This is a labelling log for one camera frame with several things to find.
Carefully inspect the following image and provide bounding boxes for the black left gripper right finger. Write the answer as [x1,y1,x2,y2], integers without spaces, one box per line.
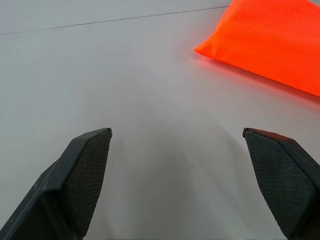
[242,127,320,240]

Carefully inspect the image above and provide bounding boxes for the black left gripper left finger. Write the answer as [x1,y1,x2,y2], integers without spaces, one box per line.
[0,127,113,240]

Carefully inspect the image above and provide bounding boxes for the orange fabric bag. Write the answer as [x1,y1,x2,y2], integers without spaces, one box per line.
[193,0,320,98]

